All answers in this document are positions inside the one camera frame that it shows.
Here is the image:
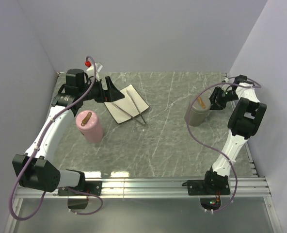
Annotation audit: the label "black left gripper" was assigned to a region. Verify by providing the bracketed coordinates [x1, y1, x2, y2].
[79, 76, 125, 103]

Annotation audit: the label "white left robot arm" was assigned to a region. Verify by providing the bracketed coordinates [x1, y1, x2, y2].
[12, 69, 125, 195]

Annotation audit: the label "grey metal cup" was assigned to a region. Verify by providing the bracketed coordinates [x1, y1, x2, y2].
[184, 107, 209, 127]

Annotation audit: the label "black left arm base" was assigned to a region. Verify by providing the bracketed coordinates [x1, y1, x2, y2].
[57, 181, 102, 212]

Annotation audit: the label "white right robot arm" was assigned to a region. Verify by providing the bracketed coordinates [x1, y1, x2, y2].
[202, 75, 267, 195]

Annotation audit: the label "grey lid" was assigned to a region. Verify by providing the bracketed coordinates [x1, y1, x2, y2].
[191, 97, 211, 114]

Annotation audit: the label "pink cup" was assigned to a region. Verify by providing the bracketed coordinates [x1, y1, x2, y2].
[76, 119, 104, 143]

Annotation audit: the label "pink lid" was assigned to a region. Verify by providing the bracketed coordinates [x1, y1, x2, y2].
[76, 110, 99, 131]

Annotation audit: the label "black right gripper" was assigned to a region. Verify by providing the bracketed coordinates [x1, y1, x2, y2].
[203, 86, 239, 111]

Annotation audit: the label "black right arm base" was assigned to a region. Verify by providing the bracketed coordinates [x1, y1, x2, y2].
[182, 178, 231, 211]

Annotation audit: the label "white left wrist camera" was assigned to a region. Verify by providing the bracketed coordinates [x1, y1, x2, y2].
[84, 62, 103, 81]

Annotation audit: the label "metal tongs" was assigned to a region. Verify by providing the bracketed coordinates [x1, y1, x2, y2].
[112, 89, 147, 126]

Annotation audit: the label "white square plate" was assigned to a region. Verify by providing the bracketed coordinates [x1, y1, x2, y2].
[104, 84, 150, 124]

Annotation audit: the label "aluminium rail frame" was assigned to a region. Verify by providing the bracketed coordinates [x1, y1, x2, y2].
[2, 71, 284, 233]

